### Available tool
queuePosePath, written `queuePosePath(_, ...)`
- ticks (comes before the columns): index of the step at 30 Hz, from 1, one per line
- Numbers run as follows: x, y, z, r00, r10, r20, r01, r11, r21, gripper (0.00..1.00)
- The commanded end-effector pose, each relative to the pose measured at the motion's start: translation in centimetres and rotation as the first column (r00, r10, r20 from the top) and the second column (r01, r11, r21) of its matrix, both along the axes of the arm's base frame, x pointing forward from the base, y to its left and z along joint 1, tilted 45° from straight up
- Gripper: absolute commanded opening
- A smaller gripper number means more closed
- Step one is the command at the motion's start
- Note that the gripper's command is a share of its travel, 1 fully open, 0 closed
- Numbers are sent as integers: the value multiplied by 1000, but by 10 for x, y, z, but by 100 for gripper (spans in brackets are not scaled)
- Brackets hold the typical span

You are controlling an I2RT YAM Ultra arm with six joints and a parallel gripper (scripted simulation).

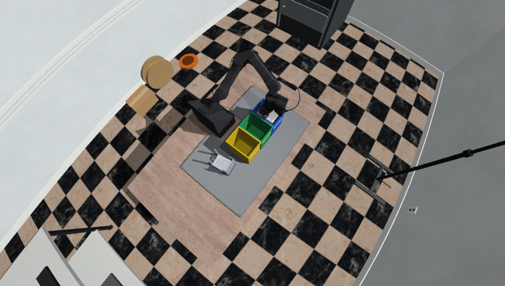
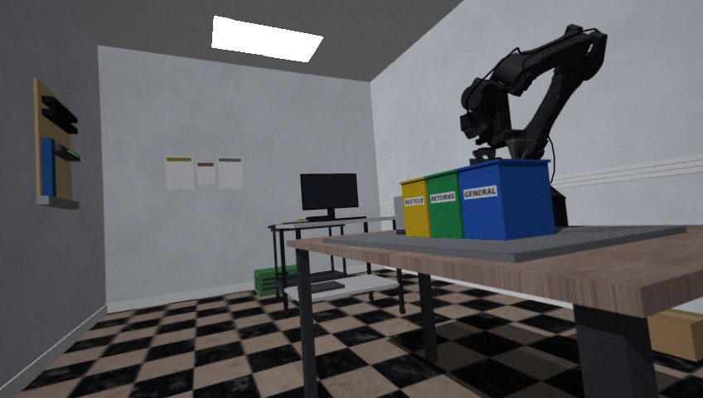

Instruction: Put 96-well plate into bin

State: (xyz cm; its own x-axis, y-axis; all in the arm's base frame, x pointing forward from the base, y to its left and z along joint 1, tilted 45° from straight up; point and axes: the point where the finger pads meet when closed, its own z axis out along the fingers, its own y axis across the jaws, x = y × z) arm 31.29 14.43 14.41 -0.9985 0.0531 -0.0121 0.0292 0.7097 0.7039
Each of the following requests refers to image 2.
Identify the green open bin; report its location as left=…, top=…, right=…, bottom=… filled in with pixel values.
left=426, top=169, right=465, bottom=239

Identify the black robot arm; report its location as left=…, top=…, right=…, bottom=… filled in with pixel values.
left=460, top=24, right=608, bottom=159

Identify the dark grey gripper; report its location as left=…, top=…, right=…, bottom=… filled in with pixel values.
left=473, top=112, right=533, bottom=163

